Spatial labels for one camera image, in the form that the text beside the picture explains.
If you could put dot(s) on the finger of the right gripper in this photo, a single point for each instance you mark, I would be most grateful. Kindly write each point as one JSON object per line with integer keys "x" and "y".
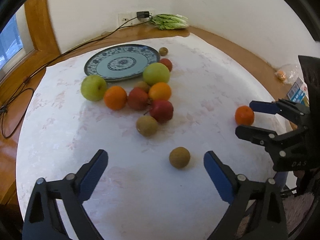
{"x": 260, "y": 136}
{"x": 295, "y": 112}

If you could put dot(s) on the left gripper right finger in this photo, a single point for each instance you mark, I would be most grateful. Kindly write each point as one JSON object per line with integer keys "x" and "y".
{"x": 267, "y": 219}

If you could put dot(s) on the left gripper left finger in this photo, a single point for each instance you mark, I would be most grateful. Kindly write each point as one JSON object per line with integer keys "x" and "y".
{"x": 43, "y": 219}

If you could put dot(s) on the small orange mandarin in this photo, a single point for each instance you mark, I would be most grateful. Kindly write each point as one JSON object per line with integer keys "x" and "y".
{"x": 244, "y": 115}

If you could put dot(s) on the kiwi front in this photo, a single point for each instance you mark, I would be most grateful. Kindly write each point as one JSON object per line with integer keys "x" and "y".
{"x": 179, "y": 157}

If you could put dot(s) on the kiwi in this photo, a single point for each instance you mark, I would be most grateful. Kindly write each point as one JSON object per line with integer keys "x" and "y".
{"x": 146, "y": 126}
{"x": 163, "y": 51}
{"x": 179, "y": 157}

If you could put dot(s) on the small red apple back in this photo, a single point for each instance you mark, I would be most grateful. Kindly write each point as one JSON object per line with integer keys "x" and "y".
{"x": 167, "y": 63}

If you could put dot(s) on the large orange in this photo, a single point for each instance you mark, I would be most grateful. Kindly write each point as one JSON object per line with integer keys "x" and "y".
{"x": 115, "y": 98}

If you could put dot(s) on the green apple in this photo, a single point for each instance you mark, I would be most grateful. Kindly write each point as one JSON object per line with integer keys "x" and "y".
{"x": 93, "y": 88}
{"x": 155, "y": 73}

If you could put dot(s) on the blue white box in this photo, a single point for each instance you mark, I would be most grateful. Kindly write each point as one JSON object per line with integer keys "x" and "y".
{"x": 299, "y": 92}

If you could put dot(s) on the white floral tablecloth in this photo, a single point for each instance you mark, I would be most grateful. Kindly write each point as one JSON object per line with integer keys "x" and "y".
{"x": 141, "y": 195}

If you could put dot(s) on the bagged green lettuce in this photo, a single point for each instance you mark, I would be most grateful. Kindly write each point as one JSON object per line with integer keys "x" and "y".
{"x": 170, "y": 22}

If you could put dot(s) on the blue white patterned plate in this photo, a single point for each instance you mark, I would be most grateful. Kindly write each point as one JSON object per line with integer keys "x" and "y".
{"x": 121, "y": 62}

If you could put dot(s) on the black power adapter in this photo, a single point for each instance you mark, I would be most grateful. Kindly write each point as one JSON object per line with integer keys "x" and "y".
{"x": 142, "y": 15}

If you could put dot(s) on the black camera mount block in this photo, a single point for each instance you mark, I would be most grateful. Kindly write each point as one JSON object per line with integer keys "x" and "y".
{"x": 311, "y": 73}

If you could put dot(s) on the wooden window frame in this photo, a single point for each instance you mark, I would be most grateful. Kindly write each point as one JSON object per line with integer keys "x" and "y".
{"x": 38, "y": 38}

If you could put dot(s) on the white wall socket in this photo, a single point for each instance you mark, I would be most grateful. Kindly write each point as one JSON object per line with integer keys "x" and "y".
{"x": 127, "y": 19}

